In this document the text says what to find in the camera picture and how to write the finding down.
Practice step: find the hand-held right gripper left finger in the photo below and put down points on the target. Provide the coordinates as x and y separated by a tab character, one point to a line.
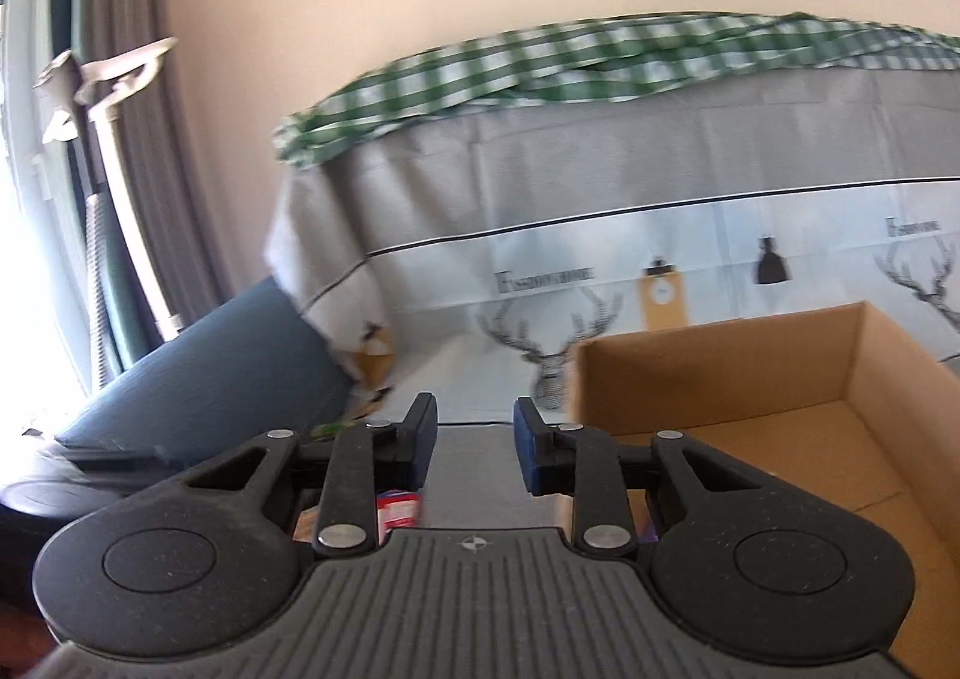
424	439

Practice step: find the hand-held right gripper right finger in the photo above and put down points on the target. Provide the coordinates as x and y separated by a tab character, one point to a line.
529	446

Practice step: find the cardboard box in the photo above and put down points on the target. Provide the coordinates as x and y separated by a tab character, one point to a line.
750	364

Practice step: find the red patterned snack packet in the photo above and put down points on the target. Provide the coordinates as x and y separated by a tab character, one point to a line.
397	510

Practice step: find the dark blue cushion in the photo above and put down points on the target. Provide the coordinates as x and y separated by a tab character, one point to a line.
225	364

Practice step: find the grey printed sofa cover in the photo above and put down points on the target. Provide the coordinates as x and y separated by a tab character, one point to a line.
600	161

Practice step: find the grey curtain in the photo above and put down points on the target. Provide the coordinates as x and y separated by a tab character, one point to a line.
150	161

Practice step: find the green checked cloth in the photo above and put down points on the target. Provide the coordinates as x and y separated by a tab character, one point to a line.
525	63

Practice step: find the white pole stand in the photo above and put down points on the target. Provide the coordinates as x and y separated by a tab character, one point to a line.
105	124

